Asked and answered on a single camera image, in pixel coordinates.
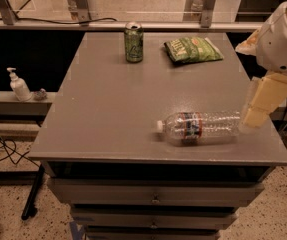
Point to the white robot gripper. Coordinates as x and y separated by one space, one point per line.
279 44

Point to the clear plastic water bottle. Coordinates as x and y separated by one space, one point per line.
199 127

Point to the white pump dispenser bottle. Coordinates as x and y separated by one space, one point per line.
19 86

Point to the green chip bag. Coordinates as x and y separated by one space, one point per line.
194 49

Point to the green soda can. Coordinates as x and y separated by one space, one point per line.
133 41

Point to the grey drawer cabinet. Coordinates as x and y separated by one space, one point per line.
151 150

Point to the middle grey drawer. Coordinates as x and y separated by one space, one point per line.
154 218

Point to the grey drawer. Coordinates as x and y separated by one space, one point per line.
154 218
105 192
145 235

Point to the small crumpled wrapper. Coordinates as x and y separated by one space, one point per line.
40 94

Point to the top grey drawer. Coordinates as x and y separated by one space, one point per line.
105 192

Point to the bottom grey drawer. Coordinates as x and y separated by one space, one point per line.
145 235

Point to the black metal stand leg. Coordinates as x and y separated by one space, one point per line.
30 210

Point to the grey metal window rail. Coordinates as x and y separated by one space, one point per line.
105 25

